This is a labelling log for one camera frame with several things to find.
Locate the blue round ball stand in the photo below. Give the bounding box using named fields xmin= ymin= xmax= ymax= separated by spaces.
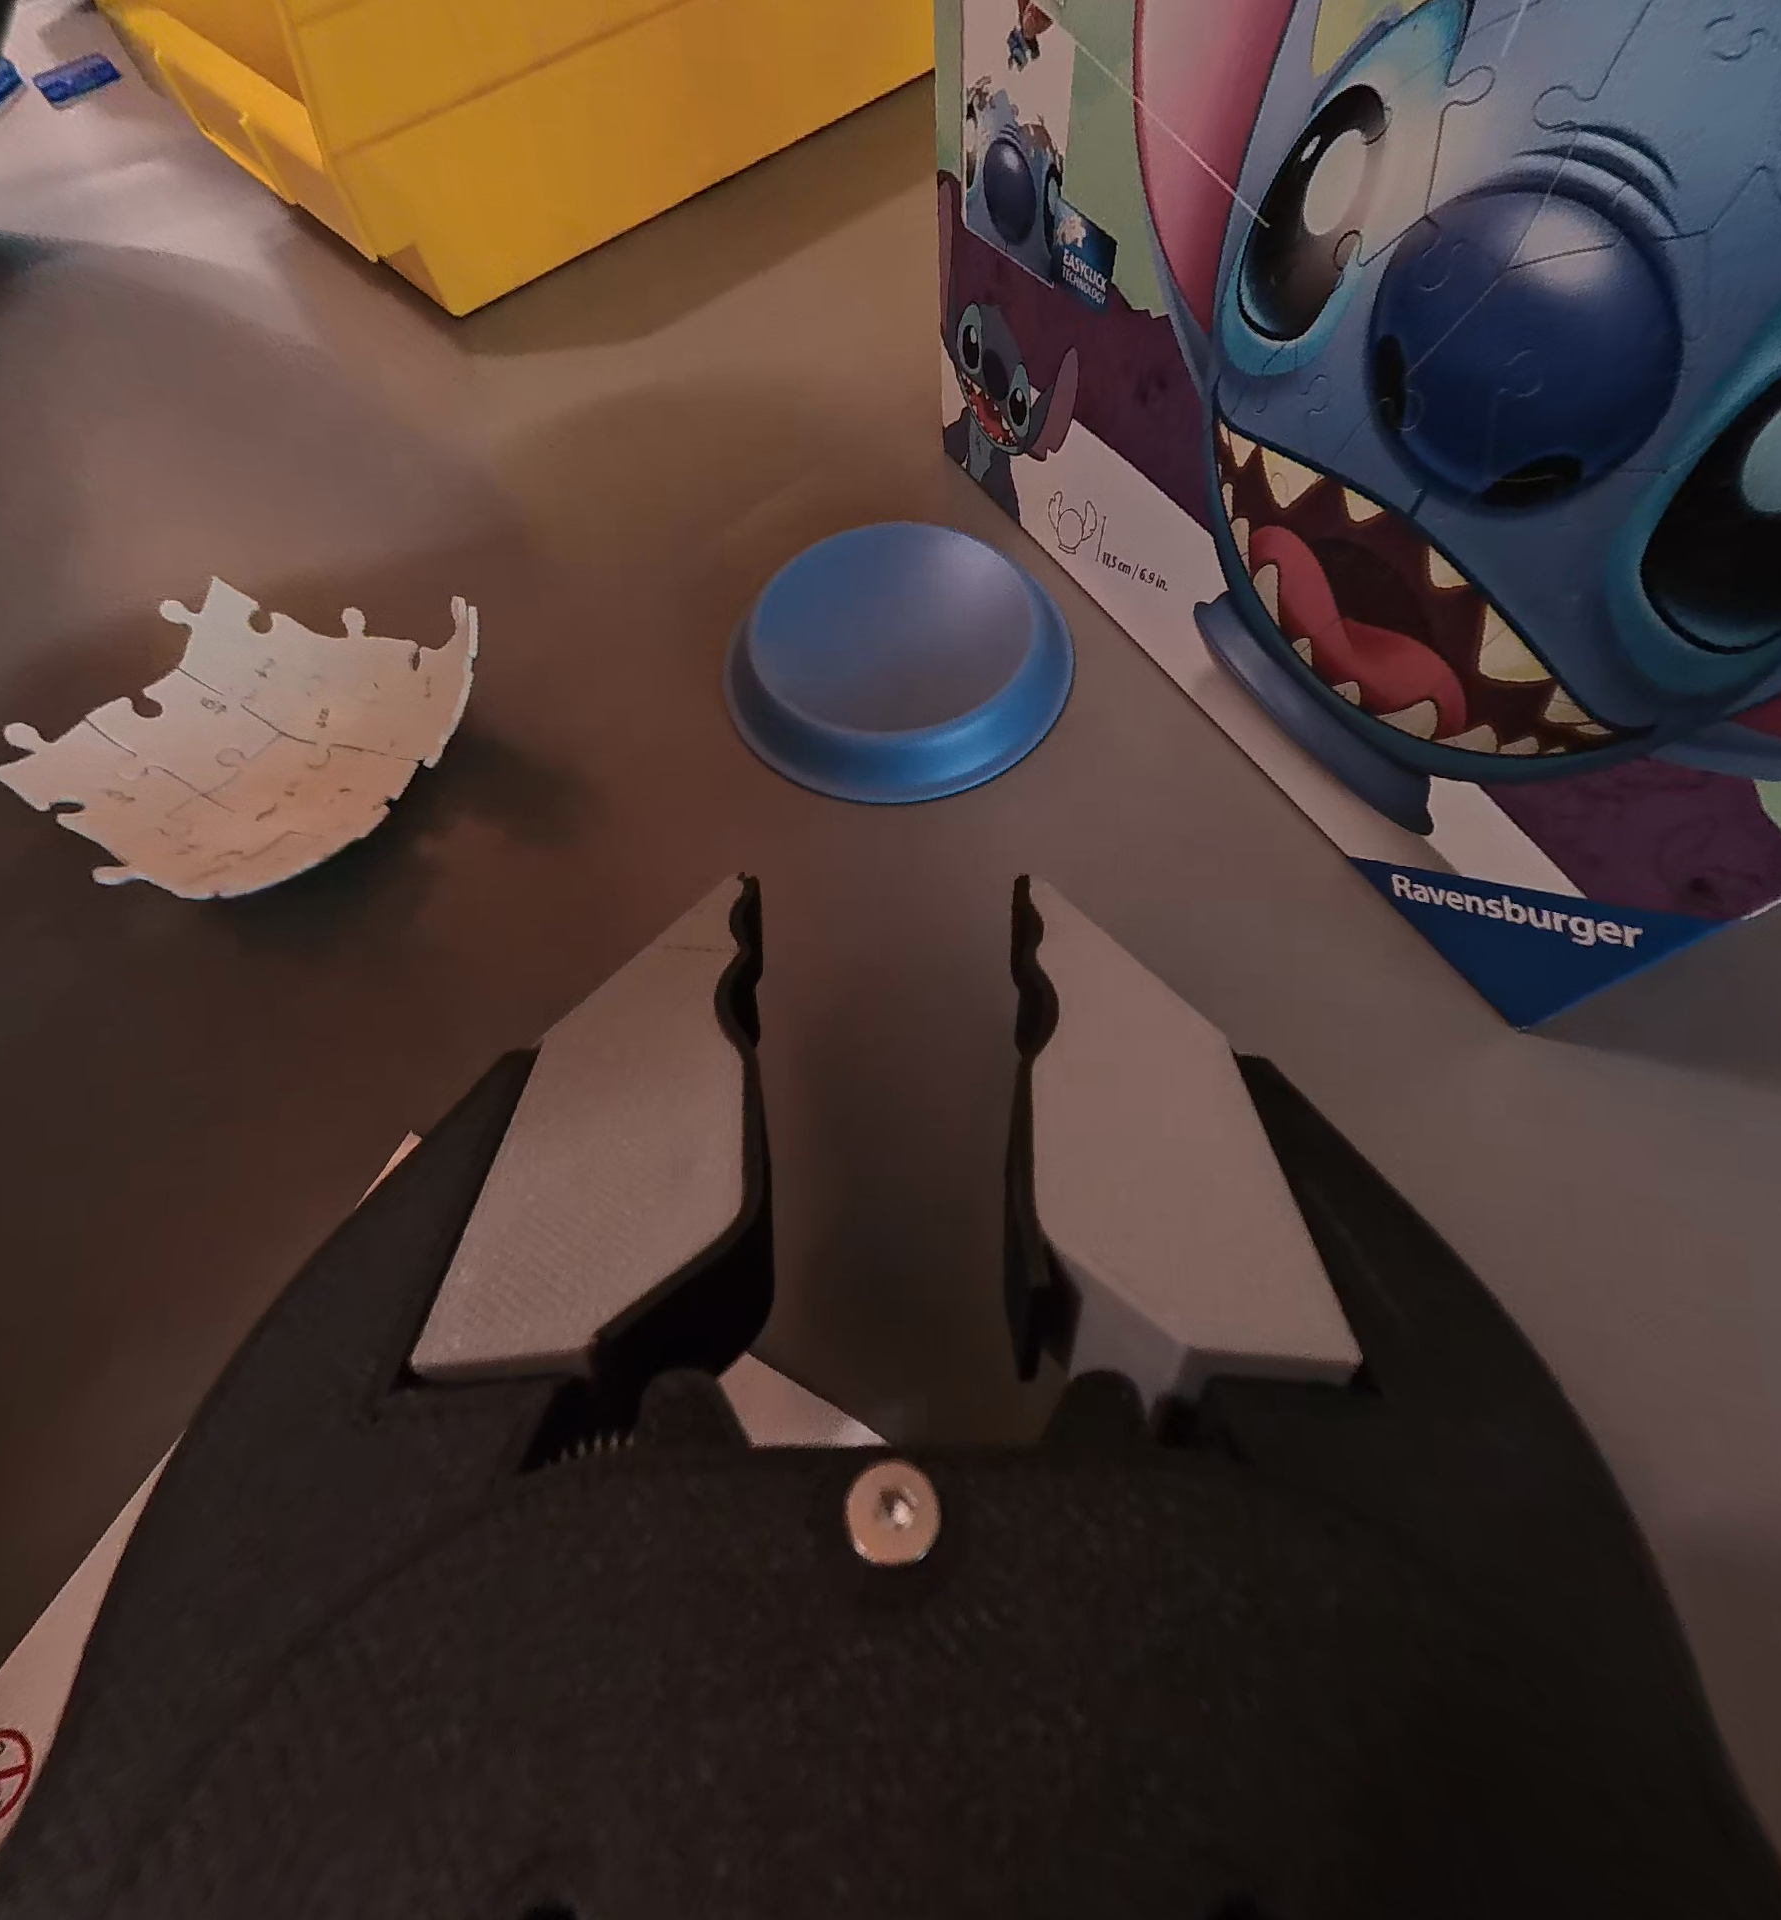
xmin=723 ymin=519 xmax=1074 ymax=804

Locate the white folded leaflet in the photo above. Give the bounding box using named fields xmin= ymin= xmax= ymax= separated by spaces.
xmin=0 ymin=1124 xmax=886 ymax=1920

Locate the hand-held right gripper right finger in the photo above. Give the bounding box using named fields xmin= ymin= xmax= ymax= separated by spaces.
xmin=1004 ymin=876 xmax=1367 ymax=1407

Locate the cartoon printed puzzle box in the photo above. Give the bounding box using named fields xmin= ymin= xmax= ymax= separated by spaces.
xmin=932 ymin=0 xmax=1781 ymax=1032

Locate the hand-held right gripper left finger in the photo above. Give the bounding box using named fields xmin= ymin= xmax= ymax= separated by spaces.
xmin=405 ymin=874 xmax=775 ymax=1384

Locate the assembled curved puzzle section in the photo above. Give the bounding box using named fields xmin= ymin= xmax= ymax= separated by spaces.
xmin=0 ymin=575 xmax=478 ymax=902

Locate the yellow plastic bin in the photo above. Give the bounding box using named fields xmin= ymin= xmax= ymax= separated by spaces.
xmin=95 ymin=0 xmax=940 ymax=317

